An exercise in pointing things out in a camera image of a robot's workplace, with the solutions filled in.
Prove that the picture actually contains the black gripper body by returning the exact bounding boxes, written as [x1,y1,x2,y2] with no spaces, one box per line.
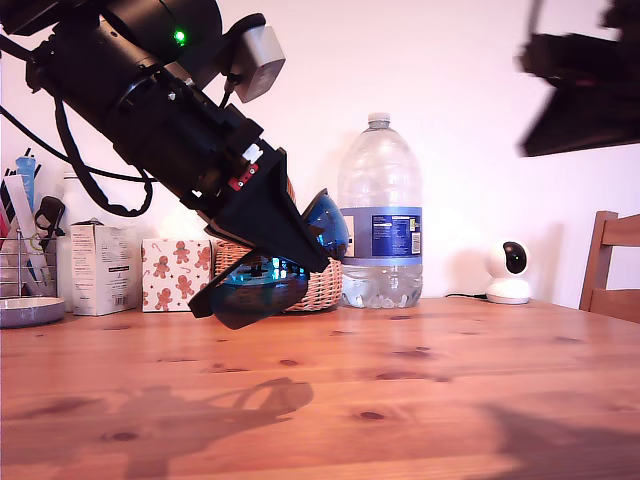
[101,73,265,217]

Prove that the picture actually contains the blue mirrored black sunglasses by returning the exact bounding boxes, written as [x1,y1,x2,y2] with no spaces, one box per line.
[188,188,352,332]

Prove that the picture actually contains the gingerbread print tissue box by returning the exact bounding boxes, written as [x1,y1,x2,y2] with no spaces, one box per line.
[141,238,216,314]

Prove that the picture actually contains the white bottle with ringed cap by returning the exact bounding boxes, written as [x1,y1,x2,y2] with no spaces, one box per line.
[55,169,104,314]

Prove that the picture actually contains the large clear water bottle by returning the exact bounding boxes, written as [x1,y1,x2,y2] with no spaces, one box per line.
[337,112,425,310]

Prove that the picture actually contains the black clip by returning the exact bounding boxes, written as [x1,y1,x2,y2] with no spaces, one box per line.
[34,195,69,252]

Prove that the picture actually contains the white printed carton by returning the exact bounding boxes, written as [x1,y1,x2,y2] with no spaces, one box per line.
[69,221,141,317]

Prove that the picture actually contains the blue tube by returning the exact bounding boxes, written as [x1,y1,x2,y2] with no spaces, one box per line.
[15,153,44,214]

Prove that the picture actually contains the white black-striped packet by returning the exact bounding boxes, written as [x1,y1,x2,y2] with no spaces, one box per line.
[0,167,53,296]

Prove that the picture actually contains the wooden chair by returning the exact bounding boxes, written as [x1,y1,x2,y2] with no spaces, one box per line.
[578,210,640,324]

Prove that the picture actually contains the grey shallow dish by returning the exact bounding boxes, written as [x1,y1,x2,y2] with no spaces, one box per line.
[0,295,68,330]

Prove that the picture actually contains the thin black cable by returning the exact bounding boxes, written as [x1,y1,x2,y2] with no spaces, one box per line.
[0,104,151,182]

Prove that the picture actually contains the thick black sleeved cable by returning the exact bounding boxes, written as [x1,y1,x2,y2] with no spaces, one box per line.
[52,92,156,217]

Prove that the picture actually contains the wicker basket with handle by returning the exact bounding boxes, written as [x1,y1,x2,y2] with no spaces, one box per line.
[214,238,346,314]

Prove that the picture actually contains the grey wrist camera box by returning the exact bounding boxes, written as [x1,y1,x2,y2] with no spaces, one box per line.
[219,13,288,105]

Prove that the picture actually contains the small white round camera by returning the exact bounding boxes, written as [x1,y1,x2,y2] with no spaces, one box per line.
[485,239,532,306]

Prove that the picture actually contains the chrome wire rack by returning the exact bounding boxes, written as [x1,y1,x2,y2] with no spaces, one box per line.
[0,227,60,300]

